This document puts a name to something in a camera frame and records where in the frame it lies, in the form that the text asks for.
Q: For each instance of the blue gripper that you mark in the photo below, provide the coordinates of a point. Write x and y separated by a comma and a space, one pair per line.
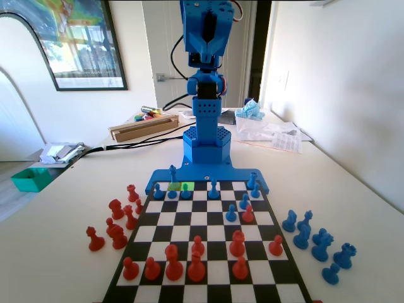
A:
206, 47

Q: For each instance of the blue chess king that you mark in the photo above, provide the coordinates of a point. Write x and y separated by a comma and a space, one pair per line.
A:
173, 175

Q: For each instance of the blue chess rook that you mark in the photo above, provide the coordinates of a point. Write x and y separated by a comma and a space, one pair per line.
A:
344, 257
251, 181

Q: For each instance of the blue chess pawn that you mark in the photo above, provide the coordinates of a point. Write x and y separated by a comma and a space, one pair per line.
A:
171, 193
185, 193
244, 202
319, 235
231, 214
330, 275
255, 192
158, 194

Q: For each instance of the red chess pawn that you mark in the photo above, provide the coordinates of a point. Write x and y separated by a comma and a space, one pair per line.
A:
152, 271
247, 215
276, 247
240, 269
110, 224
198, 244
139, 208
130, 271

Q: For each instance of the red chess queen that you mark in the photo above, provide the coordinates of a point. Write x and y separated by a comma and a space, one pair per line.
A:
130, 221

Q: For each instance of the blue chess queen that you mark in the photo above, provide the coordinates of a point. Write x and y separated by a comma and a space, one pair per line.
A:
321, 251

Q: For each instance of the white door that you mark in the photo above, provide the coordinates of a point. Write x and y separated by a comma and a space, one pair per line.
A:
158, 47

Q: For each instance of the dark grey sheet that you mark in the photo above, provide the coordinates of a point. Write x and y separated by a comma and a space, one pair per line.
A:
228, 118

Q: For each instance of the blue white crumpled cloth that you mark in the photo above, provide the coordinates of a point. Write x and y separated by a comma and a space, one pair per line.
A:
251, 111

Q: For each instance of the shiny metal tube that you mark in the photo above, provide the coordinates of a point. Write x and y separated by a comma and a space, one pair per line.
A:
149, 109

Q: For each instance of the coloured marker set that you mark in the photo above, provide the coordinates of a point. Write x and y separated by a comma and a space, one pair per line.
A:
143, 118

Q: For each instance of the clear plastic bag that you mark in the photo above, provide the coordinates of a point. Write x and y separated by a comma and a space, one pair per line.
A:
252, 130
295, 128

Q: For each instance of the long cardboard box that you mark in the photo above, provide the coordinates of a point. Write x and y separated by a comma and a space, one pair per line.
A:
143, 129

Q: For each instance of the black framed poster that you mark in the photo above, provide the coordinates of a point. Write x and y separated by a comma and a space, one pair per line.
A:
82, 47

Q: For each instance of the printed paper sheet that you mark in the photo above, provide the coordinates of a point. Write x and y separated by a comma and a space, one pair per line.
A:
288, 142

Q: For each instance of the black white chessboard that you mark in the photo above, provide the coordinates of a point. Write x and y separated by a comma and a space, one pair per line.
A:
202, 221

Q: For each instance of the grey paper pile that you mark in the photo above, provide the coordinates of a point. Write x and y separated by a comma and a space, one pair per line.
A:
60, 153

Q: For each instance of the green plastic bin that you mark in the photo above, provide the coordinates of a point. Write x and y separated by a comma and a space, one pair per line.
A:
31, 180

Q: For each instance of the blue arm base plate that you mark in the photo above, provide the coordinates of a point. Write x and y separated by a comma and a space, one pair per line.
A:
195, 175

